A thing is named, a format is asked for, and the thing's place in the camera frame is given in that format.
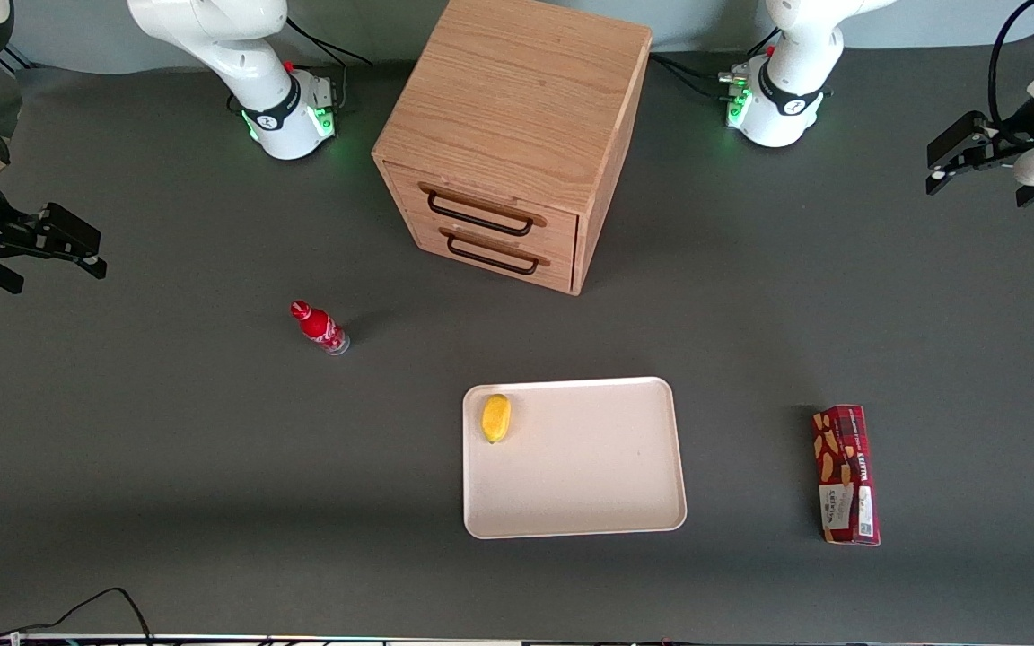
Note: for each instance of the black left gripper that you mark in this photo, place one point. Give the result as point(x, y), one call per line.
point(1025, 126)

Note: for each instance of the yellow lemon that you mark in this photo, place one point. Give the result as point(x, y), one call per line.
point(495, 419)

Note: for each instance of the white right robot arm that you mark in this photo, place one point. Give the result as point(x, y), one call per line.
point(279, 112)

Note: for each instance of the cream rectangular plastic tray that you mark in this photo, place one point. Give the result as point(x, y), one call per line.
point(589, 467)

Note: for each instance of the wooden two-drawer cabinet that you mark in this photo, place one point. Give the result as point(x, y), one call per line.
point(517, 117)

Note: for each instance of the small red soda bottle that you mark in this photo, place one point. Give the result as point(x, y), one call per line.
point(319, 327)

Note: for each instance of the red tartan cookie box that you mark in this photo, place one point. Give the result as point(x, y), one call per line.
point(845, 475)

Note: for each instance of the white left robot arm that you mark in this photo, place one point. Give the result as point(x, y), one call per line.
point(782, 103)

